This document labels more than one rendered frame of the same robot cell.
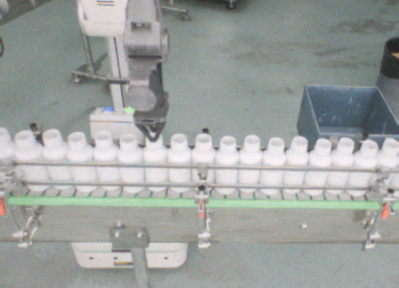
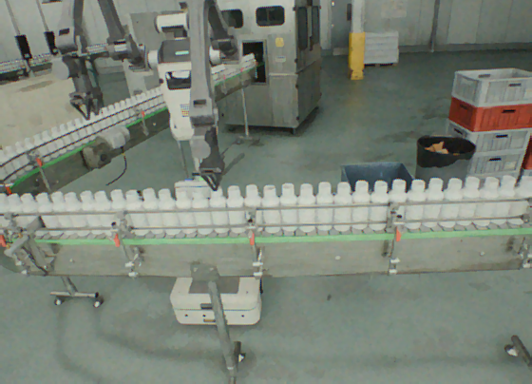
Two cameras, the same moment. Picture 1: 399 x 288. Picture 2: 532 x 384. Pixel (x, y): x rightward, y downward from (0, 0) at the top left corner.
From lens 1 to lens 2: 0.26 m
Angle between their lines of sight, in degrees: 13
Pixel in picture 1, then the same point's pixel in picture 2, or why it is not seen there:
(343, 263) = (394, 321)
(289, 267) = (346, 325)
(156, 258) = (235, 316)
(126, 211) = (199, 249)
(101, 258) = (193, 315)
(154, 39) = (208, 109)
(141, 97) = (199, 147)
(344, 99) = (375, 174)
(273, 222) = (313, 256)
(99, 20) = (183, 127)
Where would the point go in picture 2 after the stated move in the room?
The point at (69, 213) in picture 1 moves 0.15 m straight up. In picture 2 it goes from (161, 251) to (150, 217)
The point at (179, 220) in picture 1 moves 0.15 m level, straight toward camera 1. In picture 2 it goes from (239, 256) to (239, 288)
